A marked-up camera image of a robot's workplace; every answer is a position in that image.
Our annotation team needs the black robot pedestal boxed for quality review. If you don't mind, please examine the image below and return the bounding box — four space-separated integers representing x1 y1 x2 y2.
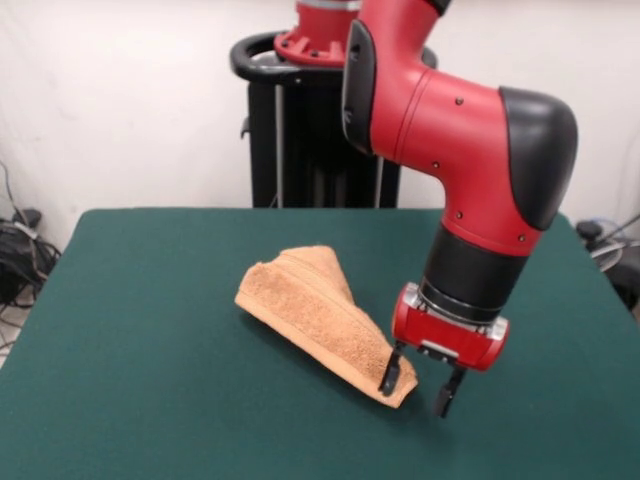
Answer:
229 30 439 209

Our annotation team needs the black cable tangle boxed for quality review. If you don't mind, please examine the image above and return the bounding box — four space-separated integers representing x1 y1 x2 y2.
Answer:
0 159 64 351

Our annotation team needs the orange terry towel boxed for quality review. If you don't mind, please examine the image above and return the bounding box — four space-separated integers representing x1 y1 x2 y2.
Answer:
233 243 419 410

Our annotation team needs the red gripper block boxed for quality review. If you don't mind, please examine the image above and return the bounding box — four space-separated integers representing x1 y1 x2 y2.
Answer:
378 282 511 419

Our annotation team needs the dark green table cloth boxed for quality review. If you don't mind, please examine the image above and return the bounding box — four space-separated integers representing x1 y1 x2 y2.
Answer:
0 208 640 480

